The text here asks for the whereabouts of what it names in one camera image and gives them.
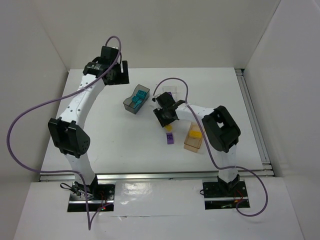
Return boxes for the teal rounded patterned lego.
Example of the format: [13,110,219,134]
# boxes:
[136,89,147,100]

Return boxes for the clear plastic container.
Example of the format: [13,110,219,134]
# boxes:
[162,85,178,102]

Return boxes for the yellow long lego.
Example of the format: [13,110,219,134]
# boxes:
[189,130,203,139]

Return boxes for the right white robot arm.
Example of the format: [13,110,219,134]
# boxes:
[152,92,241,192]

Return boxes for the teal 2x4 lego brick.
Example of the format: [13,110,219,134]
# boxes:
[129,100,142,109]

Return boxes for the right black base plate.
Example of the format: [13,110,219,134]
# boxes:
[199,181,250,210]

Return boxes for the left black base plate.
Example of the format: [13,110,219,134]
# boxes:
[67,183,116,213]

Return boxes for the purple square lego brick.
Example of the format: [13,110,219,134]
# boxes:
[166,132,174,145]

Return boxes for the aluminium rail front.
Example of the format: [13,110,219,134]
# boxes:
[39,171,218,182]

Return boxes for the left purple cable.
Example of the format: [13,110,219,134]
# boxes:
[7,36,123,231]

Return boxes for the smoky grey plastic container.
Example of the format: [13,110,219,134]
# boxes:
[123,84,150,115]

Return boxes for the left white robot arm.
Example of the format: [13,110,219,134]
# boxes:
[48,46,129,194]

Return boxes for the small teal square lego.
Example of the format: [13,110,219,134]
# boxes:
[131,96,140,103]

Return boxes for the purple cable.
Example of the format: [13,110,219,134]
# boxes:
[7,36,123,231]
[152,77,270,216]

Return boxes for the yellow 2x3 lego brick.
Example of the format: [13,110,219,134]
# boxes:
[164,124,173,133]

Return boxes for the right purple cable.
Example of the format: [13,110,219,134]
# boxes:
[152,77,270,216]

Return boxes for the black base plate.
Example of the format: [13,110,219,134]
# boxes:
[67,183,116,213]
[199,181,250,210]

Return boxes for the aluminium rail right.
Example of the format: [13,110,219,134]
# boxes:
[234,68,276,177]

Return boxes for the aluminium rail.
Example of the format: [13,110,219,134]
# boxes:
[39,171,218,182]
[234,68,276,177]

